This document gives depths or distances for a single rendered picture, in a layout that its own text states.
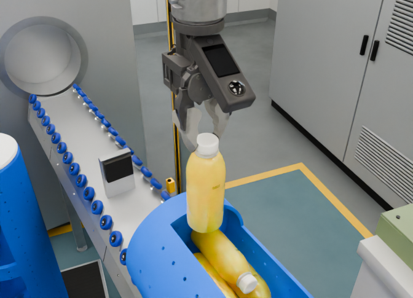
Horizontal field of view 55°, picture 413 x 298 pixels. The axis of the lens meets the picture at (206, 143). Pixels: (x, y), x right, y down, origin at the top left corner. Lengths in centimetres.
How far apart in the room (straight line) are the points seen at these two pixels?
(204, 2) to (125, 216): 88
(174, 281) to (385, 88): 198
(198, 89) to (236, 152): 254
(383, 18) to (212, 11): 202
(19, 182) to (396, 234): 116
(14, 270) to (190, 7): 135
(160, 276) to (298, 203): 198
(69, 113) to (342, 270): 164
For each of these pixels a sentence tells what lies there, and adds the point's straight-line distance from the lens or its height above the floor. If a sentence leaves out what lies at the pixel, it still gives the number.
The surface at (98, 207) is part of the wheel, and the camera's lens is 127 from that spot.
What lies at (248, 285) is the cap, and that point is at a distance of 89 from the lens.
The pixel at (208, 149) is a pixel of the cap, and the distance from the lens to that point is 63.
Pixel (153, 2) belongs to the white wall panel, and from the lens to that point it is 538.
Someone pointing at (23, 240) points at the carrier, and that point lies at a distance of 163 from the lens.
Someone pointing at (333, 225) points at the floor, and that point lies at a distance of 264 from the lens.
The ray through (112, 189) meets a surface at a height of 96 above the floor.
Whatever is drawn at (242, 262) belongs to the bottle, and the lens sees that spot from 90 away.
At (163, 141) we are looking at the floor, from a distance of 323.
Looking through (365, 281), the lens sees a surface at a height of 105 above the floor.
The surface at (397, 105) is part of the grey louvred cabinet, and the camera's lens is 249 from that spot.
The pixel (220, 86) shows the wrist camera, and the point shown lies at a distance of 52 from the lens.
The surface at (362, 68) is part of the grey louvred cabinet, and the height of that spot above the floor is 81.
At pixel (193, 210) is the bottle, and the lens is 71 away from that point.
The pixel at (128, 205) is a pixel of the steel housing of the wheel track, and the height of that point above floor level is 93.
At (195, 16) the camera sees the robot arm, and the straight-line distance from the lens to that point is 53.
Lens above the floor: 183
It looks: 35 degrees down
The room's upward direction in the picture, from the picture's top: straight up
